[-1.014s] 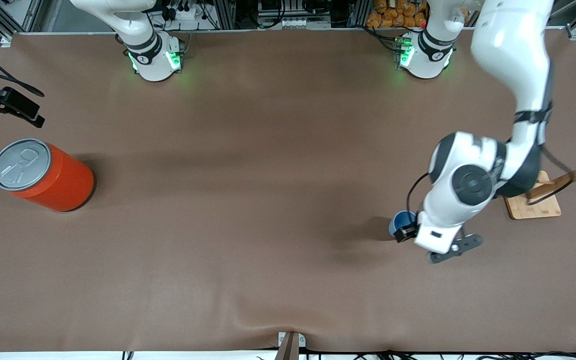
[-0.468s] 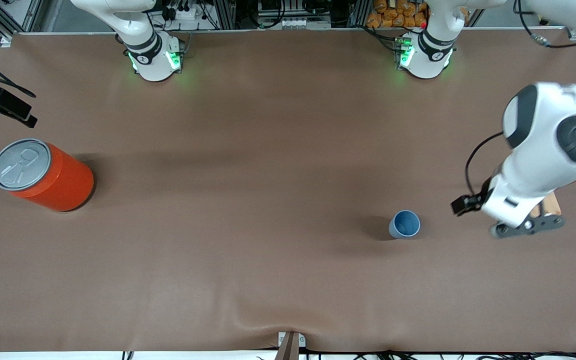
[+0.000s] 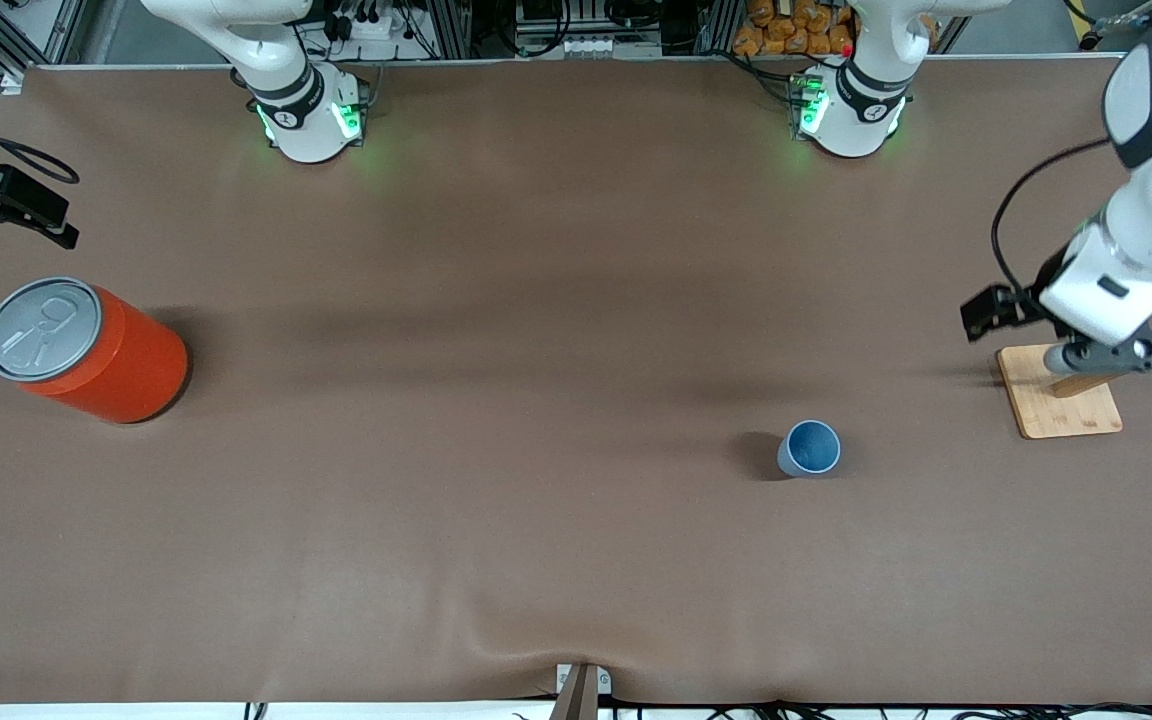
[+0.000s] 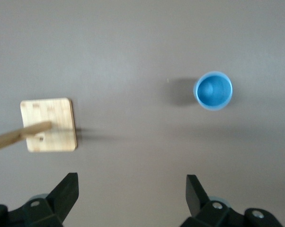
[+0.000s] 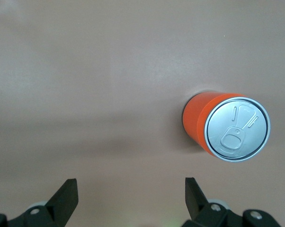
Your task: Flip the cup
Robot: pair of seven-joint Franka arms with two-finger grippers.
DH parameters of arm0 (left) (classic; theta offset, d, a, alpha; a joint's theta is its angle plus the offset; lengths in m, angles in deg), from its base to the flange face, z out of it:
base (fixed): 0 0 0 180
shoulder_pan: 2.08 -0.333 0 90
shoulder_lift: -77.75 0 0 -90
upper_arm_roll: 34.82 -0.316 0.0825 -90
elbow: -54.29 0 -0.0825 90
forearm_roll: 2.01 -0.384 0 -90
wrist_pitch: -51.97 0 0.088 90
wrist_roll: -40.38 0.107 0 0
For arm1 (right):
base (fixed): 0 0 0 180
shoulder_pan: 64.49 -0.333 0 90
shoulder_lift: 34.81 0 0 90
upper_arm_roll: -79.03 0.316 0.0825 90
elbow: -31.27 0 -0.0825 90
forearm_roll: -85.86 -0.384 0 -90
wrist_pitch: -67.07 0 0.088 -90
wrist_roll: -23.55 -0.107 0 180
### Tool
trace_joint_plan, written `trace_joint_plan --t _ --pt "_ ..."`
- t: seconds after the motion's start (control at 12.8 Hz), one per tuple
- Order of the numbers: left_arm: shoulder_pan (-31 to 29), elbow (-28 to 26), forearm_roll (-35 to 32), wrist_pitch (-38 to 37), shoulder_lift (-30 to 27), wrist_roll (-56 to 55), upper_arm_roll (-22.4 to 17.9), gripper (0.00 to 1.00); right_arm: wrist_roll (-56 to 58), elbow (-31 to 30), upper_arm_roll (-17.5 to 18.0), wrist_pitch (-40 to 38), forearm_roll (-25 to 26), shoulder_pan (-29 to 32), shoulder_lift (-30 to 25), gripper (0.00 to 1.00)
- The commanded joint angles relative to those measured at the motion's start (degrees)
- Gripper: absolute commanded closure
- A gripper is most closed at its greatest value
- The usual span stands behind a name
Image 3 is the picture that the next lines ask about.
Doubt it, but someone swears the orange can with grey lid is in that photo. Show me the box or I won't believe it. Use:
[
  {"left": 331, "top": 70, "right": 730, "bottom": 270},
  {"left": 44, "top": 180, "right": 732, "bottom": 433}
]
[{"left": 0, "top": 277, "right": 190, "bottom": 425}]

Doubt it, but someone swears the wooden mug rack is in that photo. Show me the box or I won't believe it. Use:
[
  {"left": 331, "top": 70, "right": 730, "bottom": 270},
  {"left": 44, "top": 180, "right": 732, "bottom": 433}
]
[{"left": 996, "top": 308, "right": 1152, "bottom": 441}]

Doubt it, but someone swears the black electronics box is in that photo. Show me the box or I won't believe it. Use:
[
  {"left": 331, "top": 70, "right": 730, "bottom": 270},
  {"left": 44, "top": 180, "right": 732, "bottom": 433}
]
[{"left": 514, "top": 0, "right": 667, "bottom": 58}]

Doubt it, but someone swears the pile of orange bagged items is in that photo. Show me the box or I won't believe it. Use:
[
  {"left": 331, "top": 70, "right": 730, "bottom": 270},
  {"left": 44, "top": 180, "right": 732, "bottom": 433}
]
[{"left": 733, "top": 0, "right": 857, "bottom": 58}]

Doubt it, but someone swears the grey rod with black tip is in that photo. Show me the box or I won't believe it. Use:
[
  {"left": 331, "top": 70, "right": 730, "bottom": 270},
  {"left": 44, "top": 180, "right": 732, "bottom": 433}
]
[{"left": 1079, "top": 0, "right": 1152, "bottom": 51}]

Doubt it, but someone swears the metal table edge bracket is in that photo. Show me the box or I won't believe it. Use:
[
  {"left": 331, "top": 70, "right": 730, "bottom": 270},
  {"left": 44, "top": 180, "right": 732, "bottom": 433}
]
[{"left": 548, "top": 662, "right": 614, "bottom": 720}]

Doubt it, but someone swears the blue plastic cup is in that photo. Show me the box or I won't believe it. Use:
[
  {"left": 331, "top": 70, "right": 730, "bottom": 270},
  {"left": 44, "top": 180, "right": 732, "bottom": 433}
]
[{"left": 776, "top": 419, "right": 843, "bottom": 479}]

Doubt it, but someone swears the white power strip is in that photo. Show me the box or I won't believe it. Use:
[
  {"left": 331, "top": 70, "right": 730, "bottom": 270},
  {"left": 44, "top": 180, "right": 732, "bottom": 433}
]
[{"left": 331, "top": 0, "right": 419, "bottom": 43}]

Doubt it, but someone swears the brown table cloth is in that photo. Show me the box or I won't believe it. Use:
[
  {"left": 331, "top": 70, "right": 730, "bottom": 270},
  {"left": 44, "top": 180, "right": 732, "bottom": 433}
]
[{"left": 0, "top": 55, "right": 1152, "bottom": 706}]

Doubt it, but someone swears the aluminium frame profile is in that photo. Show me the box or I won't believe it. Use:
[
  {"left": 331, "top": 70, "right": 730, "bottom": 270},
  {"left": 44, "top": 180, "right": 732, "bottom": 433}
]
[{"left": 0, "top": 0, "right": 87, "bottom": 73}]

